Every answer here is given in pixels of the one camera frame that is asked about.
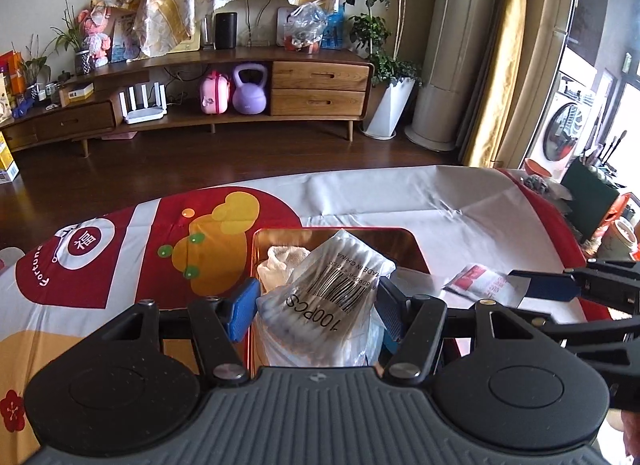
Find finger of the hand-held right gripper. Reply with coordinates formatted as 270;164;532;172
535;312;640;348
507;257;640;307

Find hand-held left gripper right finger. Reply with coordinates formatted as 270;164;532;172
376;276;553;382

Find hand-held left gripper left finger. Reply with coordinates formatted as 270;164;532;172
94;276;262;387

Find cream white cloth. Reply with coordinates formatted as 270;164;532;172
257;244;312;292

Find bag of cotton swabs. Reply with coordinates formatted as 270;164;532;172
254;228;399;369

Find red and white sachet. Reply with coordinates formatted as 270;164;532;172
442;264;512;303

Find green mug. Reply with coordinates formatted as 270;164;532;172
597;217;639;262

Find green brush holder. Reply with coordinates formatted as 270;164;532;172
559;129;629;242

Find orange plastic stool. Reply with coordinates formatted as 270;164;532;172
602;192;640;227

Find pink bowl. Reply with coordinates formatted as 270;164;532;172
522;157;554;179

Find white washing machine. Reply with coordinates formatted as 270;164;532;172
529;72;602;172

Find white planter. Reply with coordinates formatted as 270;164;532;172
360;77;417;140

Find pink toy suitcase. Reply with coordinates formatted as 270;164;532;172
198;70;232;115

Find purple kettlebell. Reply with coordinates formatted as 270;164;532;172
231;62;269;115

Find white router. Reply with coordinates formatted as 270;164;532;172
118;82;169;125

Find wooden tv cabinet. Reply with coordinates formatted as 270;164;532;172
0;44;375;157

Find yellow curtain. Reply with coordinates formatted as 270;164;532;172
459;0;567;169

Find covered standing air conditioner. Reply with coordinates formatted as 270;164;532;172
403;0;502;152

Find small cream box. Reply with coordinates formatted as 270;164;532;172
67;82;96;104

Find black cylinder speaker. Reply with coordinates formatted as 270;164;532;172
214;11;239;50

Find blue toy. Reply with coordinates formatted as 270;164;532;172
320;9;347;50

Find yellow carton box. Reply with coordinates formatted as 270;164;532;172
0;132;22;184

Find clear plastic bag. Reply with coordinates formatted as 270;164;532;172
282;0;329;54

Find pink plush doll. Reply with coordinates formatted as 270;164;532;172
77;0;114;67

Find potted orchid plant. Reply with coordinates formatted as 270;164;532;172
49;0;97;77

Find orange gift boxes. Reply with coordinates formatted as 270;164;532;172
0;49;27;97

